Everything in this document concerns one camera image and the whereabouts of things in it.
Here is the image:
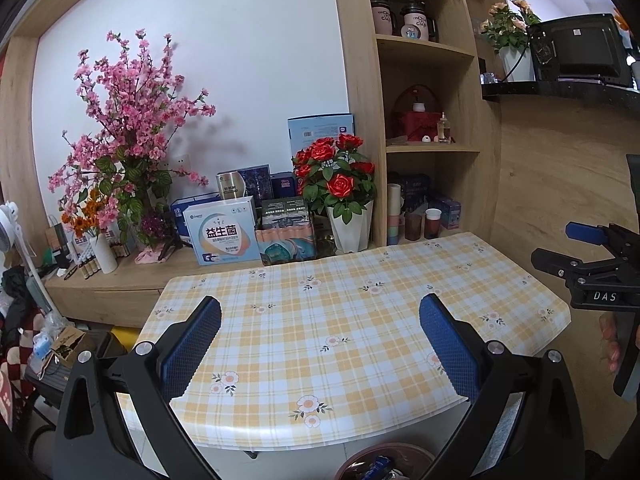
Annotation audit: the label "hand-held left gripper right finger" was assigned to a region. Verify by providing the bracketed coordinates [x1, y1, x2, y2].
[419, 293, 586, 480]

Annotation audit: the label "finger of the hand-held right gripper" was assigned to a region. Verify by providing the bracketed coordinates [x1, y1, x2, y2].
[531, 247, 583, 281]
[566, 221, 616, 246]

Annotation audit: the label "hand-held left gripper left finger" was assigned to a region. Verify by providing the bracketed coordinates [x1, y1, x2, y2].
[52, 296, 223, 480]

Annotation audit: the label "brown trash bin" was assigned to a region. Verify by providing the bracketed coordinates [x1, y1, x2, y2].
[334, 441, 437, 480]

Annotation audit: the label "person's right hand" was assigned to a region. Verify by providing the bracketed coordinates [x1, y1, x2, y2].
[600, 312, 624, 374]

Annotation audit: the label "wooden cabinet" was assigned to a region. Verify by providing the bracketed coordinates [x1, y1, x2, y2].
[44, 247, 331, 331]

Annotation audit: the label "pink cloth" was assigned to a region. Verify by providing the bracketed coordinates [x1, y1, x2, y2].
[135, 247, 173, 265]

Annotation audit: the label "black mini tripod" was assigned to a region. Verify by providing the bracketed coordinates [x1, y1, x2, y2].
[157, 230, 195, 262]

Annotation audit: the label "light blue printed box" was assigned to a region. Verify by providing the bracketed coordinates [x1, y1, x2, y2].
[182, 195, 263, 267]

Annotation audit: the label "small blue box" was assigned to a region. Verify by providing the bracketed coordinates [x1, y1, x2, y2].
[429, 194, 462, 231]

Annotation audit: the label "dark drinking glass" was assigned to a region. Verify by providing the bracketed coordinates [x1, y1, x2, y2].
[404, 212, 426, 242]

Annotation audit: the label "open cardboard box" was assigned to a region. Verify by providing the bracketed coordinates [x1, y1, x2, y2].
[50, 327, 98, 368]

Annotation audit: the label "yellow plaid floral tablecloth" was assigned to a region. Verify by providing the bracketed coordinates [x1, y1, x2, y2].
[116, 231, 572, 453]

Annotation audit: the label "purple artificial flower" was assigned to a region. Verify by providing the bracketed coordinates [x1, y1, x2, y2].
[140, 210, 173, 248]

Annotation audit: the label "stack of pastel cups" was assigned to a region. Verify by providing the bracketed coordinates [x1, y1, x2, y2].
[386, 183, 403, 246]

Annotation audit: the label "white printed box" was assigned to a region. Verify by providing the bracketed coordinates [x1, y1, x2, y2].
[74, 227, 122, 261]

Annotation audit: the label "row of small brown bottles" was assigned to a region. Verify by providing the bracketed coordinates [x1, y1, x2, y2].
[75, 240, 125, 281]

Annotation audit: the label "copper striped package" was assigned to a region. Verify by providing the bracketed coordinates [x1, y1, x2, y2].
[255, 220, 317, 267]

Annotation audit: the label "white blue carton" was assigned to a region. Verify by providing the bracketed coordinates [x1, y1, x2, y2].
[170, 194, 226, 251]

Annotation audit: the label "white faceted vase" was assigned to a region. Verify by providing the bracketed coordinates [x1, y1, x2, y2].
[326, 200, 375, 255]

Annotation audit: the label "black counter top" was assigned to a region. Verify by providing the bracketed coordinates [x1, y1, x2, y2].
[481, 80, 640, 103]

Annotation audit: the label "dark blue shelf box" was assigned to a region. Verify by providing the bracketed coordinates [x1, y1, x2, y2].
[400, 174, 432, 213]

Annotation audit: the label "dark green box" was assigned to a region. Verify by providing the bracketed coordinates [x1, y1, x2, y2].
[261, 196, 310, 231]

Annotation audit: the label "silver box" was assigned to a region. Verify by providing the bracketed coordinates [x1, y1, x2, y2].
[216, 170, 246, 200]

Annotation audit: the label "orange artificial flowers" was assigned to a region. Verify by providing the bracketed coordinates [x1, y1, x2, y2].
[61, 187, 103, 238]

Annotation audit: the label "dark paper bag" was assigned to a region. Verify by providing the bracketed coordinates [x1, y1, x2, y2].
[46, 214, 72, 261]

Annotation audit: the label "dark blue patterned box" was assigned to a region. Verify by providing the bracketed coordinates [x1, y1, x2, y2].
[239, 164, 273, 198]

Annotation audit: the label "red white checkered cloth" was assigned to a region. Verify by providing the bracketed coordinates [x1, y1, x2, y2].
[0, 305, 51, 441]

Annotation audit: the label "black jacket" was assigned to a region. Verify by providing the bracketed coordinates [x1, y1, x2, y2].
[0, 265, 41, 356]

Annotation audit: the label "navy box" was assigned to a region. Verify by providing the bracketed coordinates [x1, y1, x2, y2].
[271, 172, 297, 198]

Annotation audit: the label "black monitor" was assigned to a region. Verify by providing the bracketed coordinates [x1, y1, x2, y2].
[530, 14, 633, 86]

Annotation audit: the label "red rose bouquet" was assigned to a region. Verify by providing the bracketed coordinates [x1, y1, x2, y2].
[291, 134, 378, 226]

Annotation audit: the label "red basket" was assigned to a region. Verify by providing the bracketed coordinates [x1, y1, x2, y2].
[391, 85, 444, 143]

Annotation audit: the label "white small fan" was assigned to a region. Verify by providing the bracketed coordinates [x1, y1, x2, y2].
[0, 202, 51, 311]

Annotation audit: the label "pink rose pot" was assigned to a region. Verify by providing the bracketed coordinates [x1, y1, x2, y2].
[480, 0, 542, 83]

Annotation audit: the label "pink blossom arrangement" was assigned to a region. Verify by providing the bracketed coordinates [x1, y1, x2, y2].
[47, 30, 218, 241]

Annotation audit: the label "wooden shelf unit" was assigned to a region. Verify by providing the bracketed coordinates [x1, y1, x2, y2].
[330, 0, 506, 248]

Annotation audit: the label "lidded printed mug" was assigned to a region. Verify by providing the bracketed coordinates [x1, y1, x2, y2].
[371, 0, 398, 36]
[400, 0, 438, 41]

